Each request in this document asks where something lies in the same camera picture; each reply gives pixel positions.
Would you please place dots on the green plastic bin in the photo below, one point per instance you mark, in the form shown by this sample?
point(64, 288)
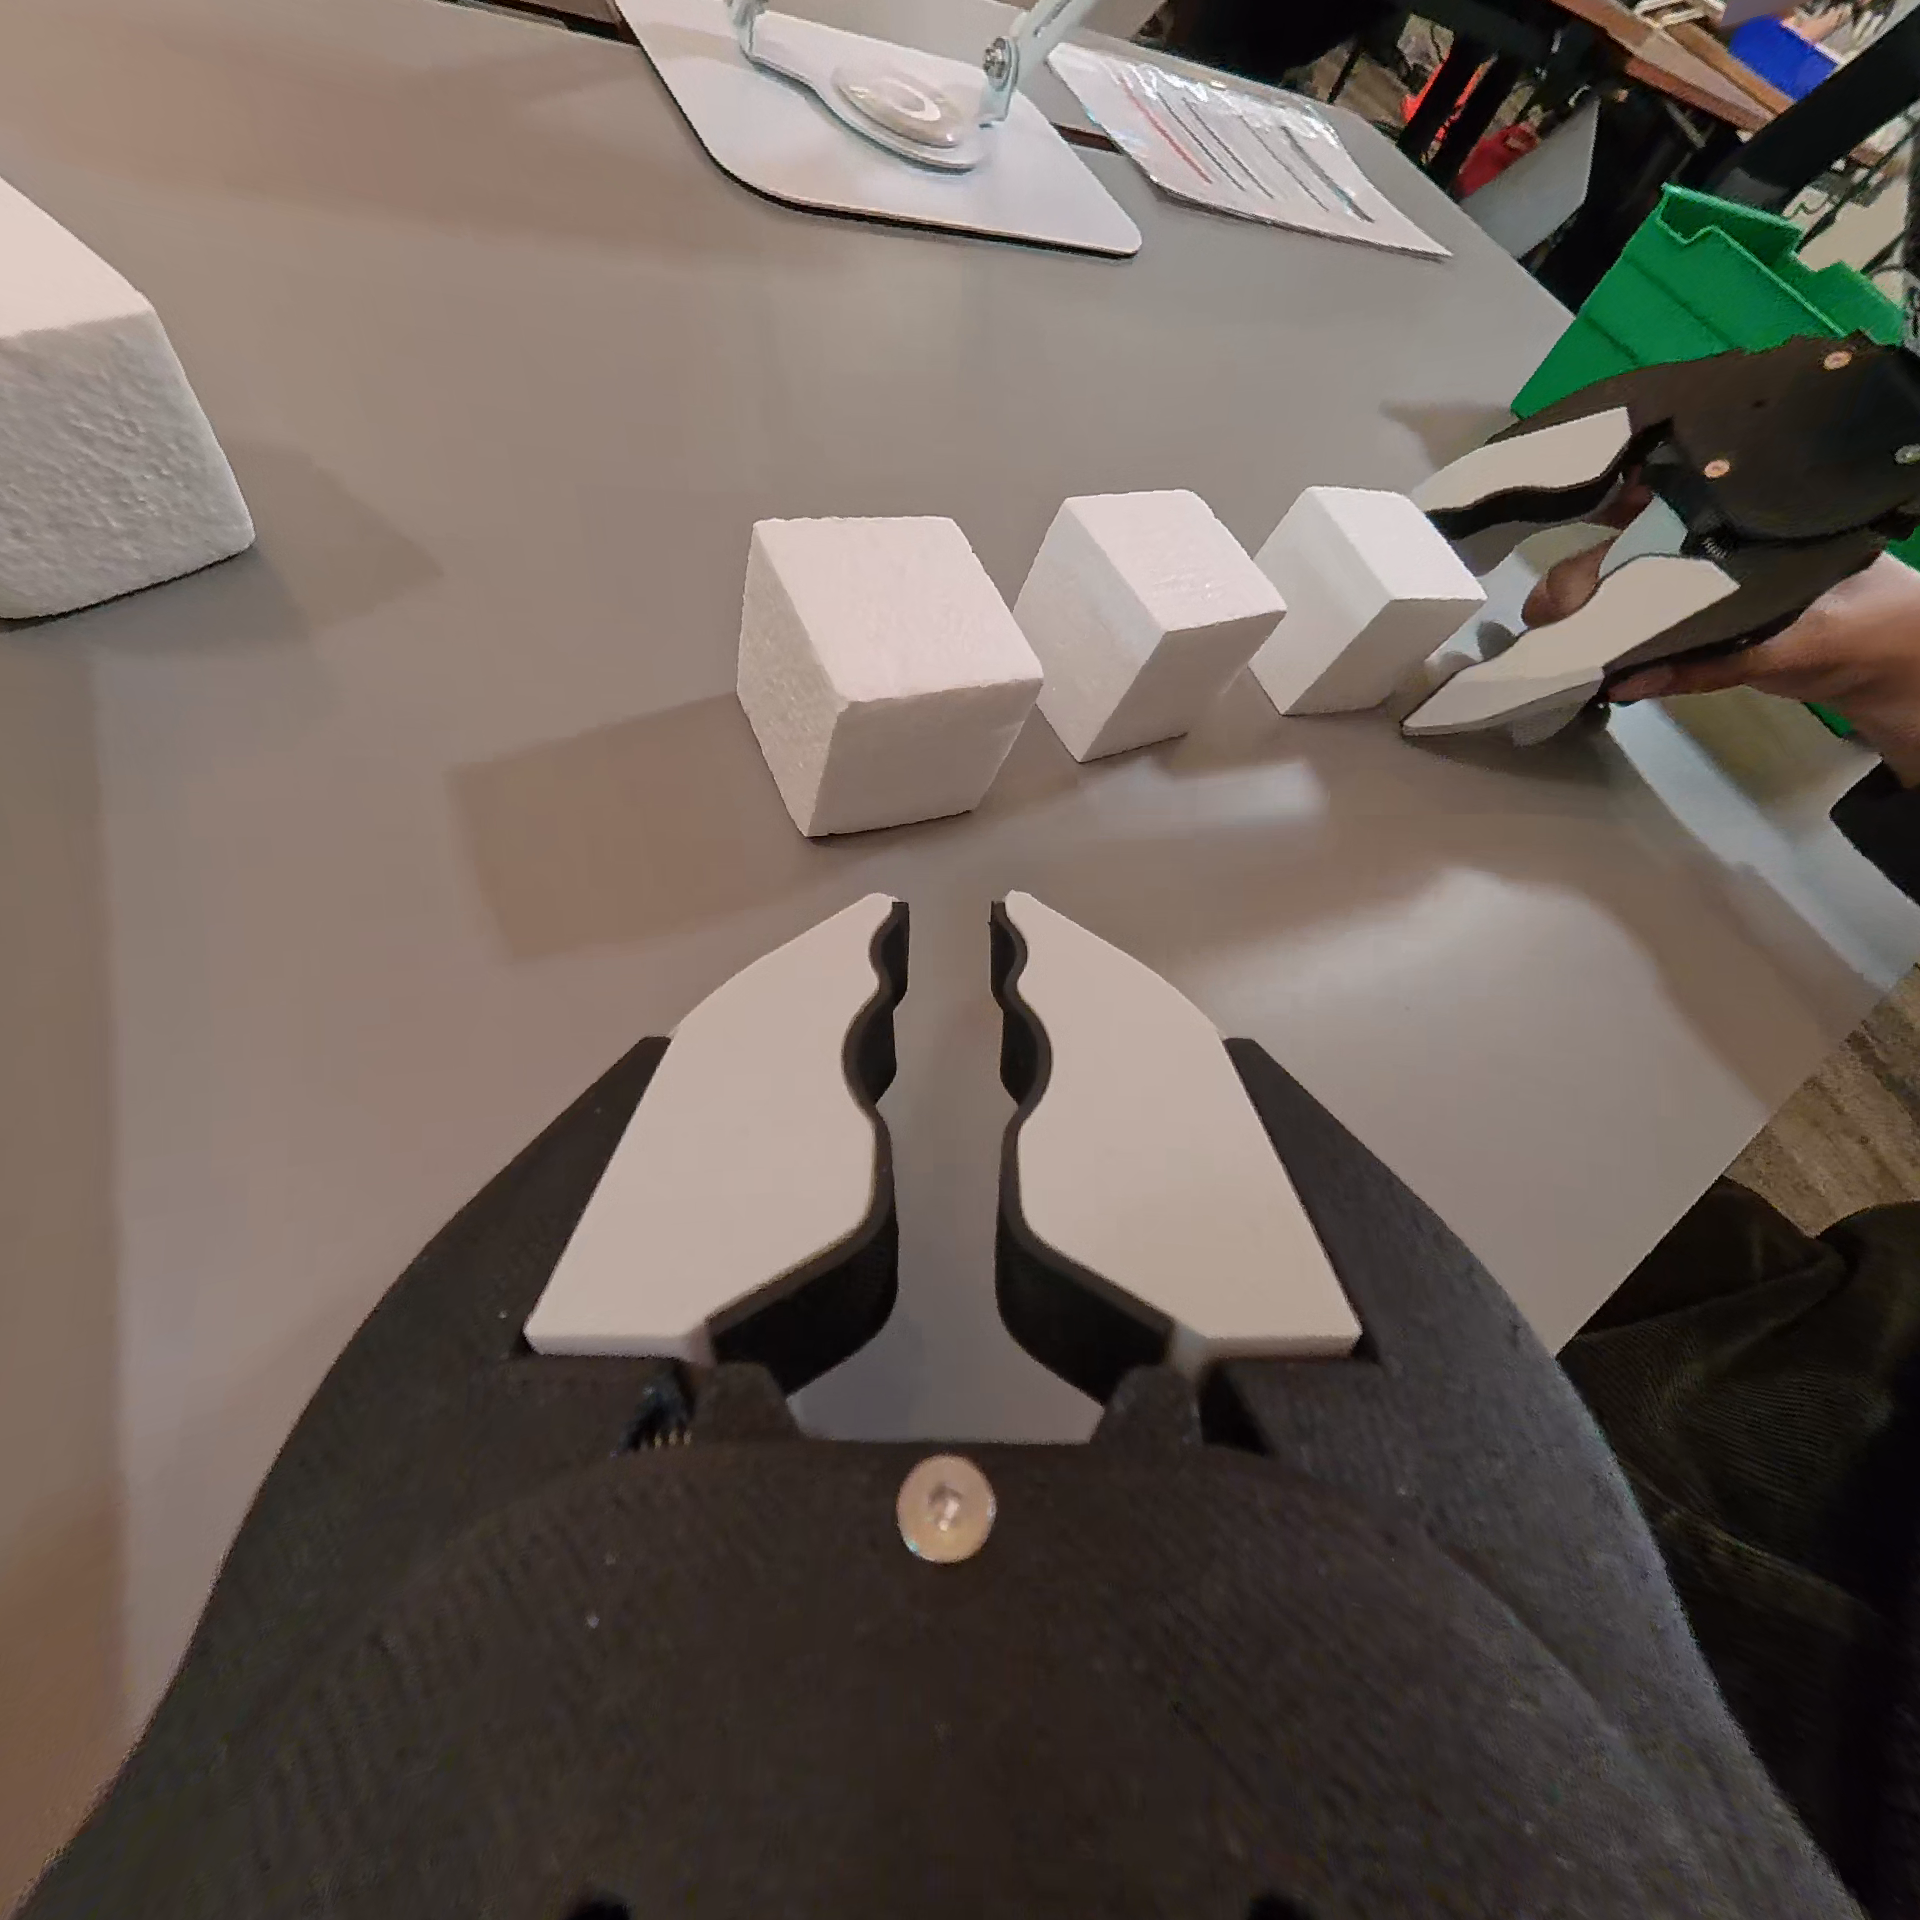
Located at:
point(1695, 285)

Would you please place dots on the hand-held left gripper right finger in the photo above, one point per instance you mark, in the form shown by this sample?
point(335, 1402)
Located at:
point(1171, 1184)

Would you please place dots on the clear sleeve with printed sheet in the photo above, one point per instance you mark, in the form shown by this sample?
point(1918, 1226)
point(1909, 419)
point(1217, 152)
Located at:
point(1276, 165)

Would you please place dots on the person's right hand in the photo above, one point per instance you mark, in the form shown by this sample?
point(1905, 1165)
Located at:
point(1830, 661)

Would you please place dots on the grey desk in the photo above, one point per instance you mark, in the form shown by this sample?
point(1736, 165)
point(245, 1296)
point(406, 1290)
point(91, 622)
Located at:
point(452, 376)

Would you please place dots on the grey chair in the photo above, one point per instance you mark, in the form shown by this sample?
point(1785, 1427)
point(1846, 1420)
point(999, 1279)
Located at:
point(1539, 189)

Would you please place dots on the person's dark trousers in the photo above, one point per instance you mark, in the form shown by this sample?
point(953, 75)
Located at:
point(1800, 1426)

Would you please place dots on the white foam cube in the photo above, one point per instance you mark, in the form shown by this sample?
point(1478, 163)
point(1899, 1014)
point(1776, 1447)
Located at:
point(1141, 615)
point(885, 661)
point(1366, 599)
point(91, 451)

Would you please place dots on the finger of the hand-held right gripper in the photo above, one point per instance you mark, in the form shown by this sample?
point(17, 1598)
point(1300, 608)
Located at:
point(1575, 645)
point(1547, 459)

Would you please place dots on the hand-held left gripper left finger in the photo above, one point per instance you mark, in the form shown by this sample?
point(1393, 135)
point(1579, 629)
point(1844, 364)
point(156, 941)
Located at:
point(735, 1172)

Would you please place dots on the brown wooden table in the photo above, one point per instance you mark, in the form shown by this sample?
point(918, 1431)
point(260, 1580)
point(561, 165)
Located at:
point(1680, 60)

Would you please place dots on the silver document stand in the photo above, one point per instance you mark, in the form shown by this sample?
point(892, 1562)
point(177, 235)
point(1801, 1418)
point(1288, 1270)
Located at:
point(932, 195)

